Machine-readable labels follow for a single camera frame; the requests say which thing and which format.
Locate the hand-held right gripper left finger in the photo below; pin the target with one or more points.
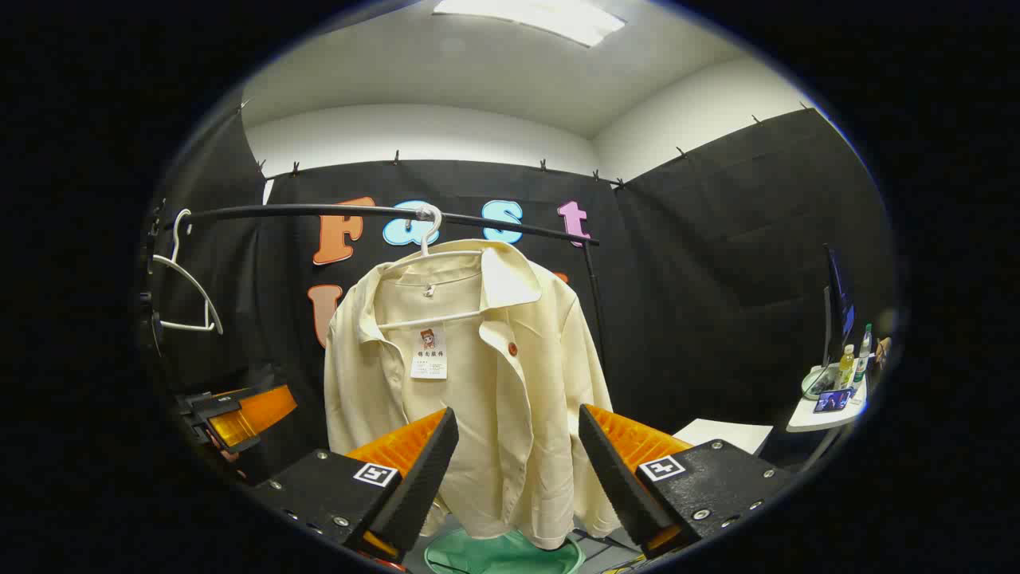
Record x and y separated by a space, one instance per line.
422 478

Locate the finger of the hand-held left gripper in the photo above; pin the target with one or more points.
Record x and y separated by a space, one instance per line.
255 414

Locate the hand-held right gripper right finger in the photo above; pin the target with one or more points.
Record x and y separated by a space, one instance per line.
613 478

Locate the cream jacket with red buttons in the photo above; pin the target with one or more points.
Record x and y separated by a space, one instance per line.
518 414

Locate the white plastic hanger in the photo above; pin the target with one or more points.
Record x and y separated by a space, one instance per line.
199 287
429 231

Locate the black clothes rack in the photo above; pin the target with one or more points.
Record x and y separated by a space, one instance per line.
319 210

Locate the white paper sheet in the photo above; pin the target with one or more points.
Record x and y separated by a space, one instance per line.
729 434

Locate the round grey bowl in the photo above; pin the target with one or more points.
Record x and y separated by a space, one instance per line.
814 384

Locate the small white table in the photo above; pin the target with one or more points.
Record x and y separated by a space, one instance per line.
829 421

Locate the black backdrop cloth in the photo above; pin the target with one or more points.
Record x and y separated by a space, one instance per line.
717 279

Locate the smartphone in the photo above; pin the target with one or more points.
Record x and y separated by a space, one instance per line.
832 400

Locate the yellow drink bottle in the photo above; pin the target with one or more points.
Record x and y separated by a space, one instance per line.
845 371

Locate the clear bottle with green cap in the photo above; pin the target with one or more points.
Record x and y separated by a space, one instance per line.
863 359

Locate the black monitor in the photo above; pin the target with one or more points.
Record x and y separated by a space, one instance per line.
837 303

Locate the ceiling light panel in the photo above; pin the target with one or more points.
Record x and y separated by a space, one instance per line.
550 17

